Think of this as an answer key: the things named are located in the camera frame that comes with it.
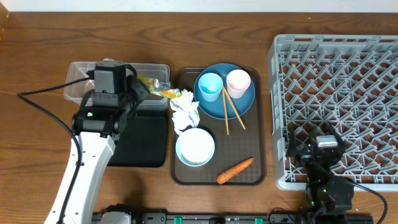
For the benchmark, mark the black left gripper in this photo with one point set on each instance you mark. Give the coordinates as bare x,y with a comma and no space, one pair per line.
142,89

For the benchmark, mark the white paper napkin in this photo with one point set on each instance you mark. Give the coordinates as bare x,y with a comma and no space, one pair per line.
185,112

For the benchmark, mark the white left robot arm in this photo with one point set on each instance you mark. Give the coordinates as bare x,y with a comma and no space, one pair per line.
102,116

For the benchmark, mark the grey dishwasher rack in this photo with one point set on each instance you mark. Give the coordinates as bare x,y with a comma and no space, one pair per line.
349,81

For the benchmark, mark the pink cup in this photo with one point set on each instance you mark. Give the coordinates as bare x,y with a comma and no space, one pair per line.
238,81

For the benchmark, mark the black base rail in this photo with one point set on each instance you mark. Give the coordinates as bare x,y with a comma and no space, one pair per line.
120,213

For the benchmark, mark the yellow green snack wrapper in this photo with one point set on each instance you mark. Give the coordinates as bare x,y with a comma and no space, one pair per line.
156,87

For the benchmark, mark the orange carrot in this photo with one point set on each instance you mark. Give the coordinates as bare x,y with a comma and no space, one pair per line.
233,171

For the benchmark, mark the light blue cup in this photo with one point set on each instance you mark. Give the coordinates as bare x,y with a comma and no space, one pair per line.
210,86

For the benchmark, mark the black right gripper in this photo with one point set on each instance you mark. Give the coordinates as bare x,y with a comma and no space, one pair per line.
304,155

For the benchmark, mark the light blue rice bowl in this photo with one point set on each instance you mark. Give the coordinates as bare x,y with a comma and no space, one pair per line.
195,147

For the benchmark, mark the brown serving tray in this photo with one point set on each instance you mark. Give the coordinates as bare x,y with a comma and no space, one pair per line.
230,149

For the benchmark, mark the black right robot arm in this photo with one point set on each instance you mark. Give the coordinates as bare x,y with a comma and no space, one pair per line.
330,195

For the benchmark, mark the black plastic tray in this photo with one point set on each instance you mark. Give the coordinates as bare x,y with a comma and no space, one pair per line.
143,142

